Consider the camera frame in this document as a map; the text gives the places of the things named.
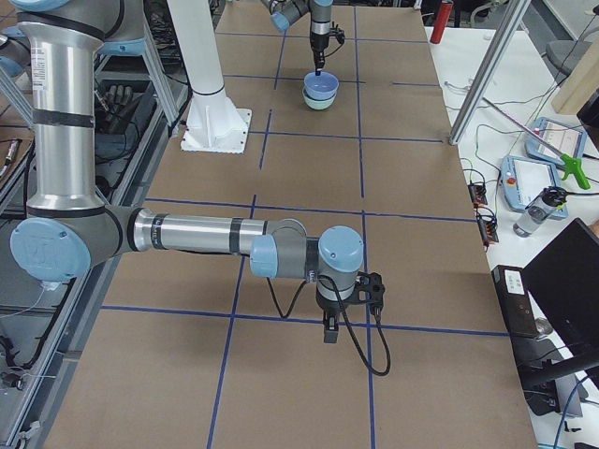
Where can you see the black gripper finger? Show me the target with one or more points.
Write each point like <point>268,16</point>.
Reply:
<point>318,62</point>
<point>331,328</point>

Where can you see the blue bowl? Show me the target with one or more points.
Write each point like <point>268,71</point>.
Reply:
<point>320,85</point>

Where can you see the green bowl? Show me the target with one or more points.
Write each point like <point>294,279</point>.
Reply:
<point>317,104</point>

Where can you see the red cylinder bottle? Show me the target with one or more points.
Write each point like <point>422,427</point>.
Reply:
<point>441,20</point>

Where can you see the black desktop box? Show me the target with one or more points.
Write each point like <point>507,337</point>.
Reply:
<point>515,303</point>

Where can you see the orange black electronics board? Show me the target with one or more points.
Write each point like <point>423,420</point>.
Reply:
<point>478,193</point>

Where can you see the near teach pendant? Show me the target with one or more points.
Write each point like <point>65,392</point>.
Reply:
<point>522,179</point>

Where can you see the teach pendant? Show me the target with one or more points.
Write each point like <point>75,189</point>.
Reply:
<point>522,179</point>
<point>568,139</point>

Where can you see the black monitor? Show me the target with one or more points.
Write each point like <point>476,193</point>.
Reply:
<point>563,280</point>

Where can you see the grey office chair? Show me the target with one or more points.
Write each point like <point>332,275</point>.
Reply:
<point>564,55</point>

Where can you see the clear water bottle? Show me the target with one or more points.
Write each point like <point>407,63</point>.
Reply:
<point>539,210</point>

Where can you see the far teach pendant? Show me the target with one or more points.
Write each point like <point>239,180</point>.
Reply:
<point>568,139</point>

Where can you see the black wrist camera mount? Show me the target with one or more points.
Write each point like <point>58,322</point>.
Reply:
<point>369,291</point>

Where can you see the white pedestal column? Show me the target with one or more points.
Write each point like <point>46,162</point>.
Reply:
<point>213,122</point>

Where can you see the aluminium frame post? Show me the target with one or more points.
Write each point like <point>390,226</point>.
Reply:
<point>493,56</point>

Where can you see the green handled grabber stick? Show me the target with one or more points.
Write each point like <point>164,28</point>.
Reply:
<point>573,165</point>

